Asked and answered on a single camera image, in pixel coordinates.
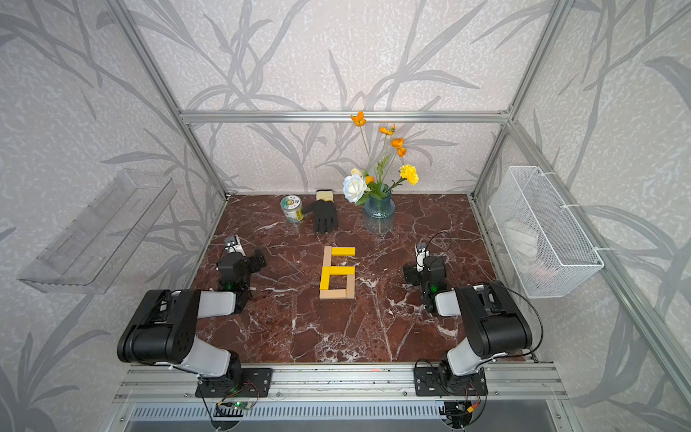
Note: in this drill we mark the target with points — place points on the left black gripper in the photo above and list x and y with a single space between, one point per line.
252 262

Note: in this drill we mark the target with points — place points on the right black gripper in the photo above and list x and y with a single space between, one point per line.
412 274

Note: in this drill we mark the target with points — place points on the wooden block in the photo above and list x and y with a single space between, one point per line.
327 257
336 294
350 291

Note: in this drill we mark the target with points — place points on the yellow block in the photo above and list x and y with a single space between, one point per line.
343 252
342 270
325 278

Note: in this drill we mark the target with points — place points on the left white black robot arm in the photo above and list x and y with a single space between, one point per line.
162 331

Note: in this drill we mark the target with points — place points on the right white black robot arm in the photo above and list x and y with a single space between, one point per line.
494 325

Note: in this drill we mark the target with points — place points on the green tin can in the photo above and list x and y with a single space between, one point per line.
292 208

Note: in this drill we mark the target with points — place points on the white cloth in basket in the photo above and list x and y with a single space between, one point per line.
522 241

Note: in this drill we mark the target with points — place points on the glass vase with flowers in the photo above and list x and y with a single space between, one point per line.
372 186

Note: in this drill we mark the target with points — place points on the black glove on stand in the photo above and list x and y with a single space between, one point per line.
324 211

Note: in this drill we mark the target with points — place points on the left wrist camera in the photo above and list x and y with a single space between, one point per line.
233 244

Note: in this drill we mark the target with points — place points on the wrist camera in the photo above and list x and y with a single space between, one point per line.
422 252
233 244

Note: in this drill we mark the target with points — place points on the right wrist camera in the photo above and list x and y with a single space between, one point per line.
422 252

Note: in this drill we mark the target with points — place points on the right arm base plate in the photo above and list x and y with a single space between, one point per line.
440 381

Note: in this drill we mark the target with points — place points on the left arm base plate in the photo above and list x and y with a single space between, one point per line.
251 383

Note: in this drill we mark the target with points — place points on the white wire basket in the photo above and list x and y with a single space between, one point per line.
527 194

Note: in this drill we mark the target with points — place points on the aluminium front rail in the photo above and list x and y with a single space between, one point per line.
350 382

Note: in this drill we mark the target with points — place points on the clear acrylic wall shelf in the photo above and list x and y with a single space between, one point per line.
87 257

